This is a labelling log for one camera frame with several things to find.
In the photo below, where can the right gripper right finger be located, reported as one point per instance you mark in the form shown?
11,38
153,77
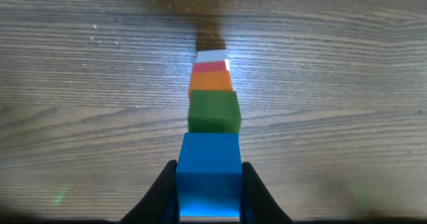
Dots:
258,200

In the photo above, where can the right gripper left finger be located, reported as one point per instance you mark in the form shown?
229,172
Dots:
156,200

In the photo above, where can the blue cube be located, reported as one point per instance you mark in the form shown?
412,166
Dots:
209,174

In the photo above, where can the green cube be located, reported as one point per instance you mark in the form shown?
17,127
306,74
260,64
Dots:
214,112

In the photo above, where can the orange cube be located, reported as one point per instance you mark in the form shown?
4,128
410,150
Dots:
210,81

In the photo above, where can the red cube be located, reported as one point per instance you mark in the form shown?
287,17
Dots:
209,66

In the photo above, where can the white cube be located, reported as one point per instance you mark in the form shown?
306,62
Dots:
211,55

